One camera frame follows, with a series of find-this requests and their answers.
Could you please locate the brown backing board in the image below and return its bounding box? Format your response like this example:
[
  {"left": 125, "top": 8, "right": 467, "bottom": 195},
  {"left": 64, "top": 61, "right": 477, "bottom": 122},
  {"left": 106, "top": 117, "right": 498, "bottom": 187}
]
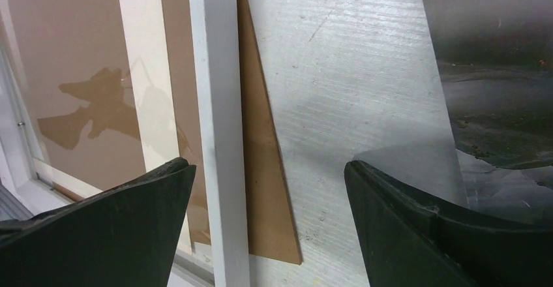
[{"left": 0, "top": 0, "right": 303, "bottom": 266}]

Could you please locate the sunset photo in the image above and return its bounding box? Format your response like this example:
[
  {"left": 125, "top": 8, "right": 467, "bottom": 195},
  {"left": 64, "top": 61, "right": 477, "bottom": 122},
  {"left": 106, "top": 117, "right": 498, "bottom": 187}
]
[{"left": 423, "top": 0, "right": 552, "bottom": 226}]

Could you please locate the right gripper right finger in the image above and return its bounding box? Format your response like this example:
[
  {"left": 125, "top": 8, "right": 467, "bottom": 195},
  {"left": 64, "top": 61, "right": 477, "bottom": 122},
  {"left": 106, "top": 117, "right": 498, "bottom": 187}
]
[{"left": 344, "top": 160, "right": 552, "bottom": 286}]

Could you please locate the cream mat board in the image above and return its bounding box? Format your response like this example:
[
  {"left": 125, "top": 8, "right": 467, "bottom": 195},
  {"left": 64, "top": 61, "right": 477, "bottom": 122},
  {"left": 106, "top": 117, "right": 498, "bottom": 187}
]
[{"left": 35, "top": 0, "right": 179, "bottom": 198}]

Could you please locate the white picture frame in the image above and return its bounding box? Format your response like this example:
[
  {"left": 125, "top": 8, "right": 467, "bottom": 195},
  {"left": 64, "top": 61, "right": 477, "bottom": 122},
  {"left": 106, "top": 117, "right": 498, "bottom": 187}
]
[{"left": 1, "top": 0, "right": 250, "bottom": 286}]

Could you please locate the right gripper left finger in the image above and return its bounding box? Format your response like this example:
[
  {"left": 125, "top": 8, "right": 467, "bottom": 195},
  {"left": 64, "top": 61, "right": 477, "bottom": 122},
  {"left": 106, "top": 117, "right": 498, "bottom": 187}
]
[{"left": 1, "top": 157, "right": 196, "bottom": 286}]

